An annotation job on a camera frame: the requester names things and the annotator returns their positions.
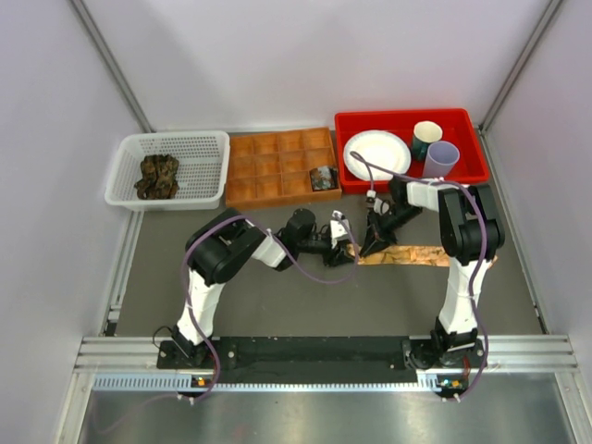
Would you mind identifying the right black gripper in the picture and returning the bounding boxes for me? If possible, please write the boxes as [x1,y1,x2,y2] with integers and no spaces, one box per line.
[362,205,424,259]

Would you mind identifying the orange patterned tie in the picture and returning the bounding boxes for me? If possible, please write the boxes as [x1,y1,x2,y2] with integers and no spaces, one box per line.
[343,242,500,270]

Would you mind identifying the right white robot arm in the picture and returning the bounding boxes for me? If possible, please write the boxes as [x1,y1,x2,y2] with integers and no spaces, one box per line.
[360,178,505,369]

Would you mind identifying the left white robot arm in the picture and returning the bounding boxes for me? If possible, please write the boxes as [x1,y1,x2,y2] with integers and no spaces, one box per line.
[171,208,359,367]

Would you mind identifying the rolled dark patterned tie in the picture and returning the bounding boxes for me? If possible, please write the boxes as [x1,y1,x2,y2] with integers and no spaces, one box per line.
[309,166,338,191]

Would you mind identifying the white paper plate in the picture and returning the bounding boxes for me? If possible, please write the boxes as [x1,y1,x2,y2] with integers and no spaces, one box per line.
[343,130,412,182]

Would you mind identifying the lavender plastic cup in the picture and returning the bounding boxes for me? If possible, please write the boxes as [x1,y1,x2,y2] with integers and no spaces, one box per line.
[422,141,461,178]

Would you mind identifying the orange compartment tray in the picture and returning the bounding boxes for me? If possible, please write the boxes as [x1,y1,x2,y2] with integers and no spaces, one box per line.
[226,127,342,210]

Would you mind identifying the green cup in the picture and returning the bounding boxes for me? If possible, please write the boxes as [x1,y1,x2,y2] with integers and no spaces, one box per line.
[411,120,443,161]

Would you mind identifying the red plastic bin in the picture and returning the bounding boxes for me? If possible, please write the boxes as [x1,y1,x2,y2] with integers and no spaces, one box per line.
[334,108,490,194]

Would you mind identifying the white perforated plastic basket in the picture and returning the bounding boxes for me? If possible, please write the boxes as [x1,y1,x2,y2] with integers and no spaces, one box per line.
[105,130,230,212]

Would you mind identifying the dark camouflage tie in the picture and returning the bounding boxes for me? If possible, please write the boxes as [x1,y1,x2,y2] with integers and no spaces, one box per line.
[134,154,179,200]

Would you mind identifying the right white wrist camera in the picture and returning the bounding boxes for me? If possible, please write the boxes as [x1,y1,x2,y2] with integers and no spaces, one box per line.
[365,190,391,216]

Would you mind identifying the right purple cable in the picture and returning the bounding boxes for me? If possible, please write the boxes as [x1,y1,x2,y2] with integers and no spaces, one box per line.
[349,150,489,401]

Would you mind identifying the purple cable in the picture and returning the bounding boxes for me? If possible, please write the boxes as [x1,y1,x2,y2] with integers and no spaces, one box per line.
[349,150,489,401]
[183,214,360,406]

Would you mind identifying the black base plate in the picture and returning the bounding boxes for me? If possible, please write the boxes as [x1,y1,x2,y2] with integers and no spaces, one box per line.
[156,336,484,383]

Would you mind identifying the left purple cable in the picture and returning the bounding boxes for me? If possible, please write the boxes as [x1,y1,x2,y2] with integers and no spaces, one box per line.
[183,214,360,406]

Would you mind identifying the slotted cable duct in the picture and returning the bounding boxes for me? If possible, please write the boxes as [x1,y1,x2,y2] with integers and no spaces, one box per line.
[92,374,463,394]

